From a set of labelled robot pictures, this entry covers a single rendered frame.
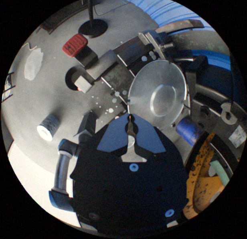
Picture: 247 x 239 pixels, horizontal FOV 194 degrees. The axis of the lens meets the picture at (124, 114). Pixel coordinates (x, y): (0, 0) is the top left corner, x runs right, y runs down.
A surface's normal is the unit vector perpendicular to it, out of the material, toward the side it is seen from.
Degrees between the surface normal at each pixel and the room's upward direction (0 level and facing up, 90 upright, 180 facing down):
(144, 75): 2
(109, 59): 0
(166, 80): 2
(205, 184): 90
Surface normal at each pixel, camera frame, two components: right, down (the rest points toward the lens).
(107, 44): 0.27, 0.47
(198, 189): -0.62, -0.58
